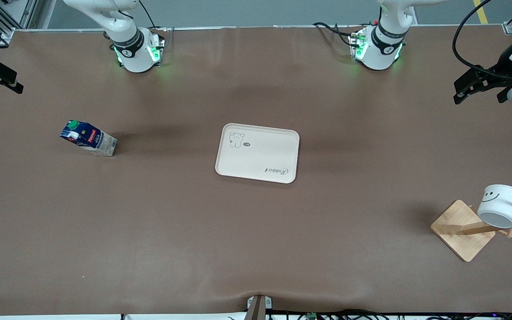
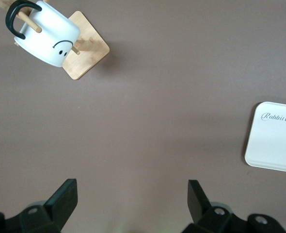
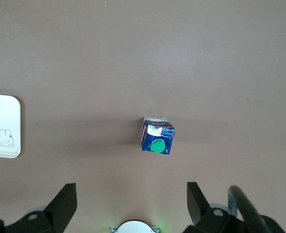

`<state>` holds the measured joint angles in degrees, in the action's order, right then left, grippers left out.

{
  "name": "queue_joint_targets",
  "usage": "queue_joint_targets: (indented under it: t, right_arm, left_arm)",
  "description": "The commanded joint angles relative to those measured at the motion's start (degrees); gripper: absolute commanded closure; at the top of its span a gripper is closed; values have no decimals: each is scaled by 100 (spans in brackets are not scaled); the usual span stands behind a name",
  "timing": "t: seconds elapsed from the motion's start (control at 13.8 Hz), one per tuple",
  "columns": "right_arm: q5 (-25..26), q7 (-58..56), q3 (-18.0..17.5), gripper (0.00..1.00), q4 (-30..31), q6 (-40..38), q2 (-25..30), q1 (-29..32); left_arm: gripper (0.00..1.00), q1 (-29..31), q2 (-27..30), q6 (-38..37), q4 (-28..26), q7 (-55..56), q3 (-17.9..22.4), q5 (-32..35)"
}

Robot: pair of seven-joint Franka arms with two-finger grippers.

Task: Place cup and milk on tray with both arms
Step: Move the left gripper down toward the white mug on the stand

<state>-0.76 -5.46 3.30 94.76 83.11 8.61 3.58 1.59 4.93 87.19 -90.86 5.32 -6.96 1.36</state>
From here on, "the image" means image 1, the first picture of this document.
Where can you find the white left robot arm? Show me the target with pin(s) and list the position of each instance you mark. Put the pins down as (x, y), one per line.
(382, 44)

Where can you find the wooden mug stand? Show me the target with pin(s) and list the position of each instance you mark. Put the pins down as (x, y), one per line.
(460, 236)

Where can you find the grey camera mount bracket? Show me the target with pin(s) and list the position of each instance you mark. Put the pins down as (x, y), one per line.
(259, 307)

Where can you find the cream rabbit print tray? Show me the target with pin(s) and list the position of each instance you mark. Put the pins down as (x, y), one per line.
(260, 155)

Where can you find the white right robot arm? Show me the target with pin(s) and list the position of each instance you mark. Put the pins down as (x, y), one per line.
(128, 50)

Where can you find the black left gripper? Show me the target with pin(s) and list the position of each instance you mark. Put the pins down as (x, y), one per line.
(503, 71)

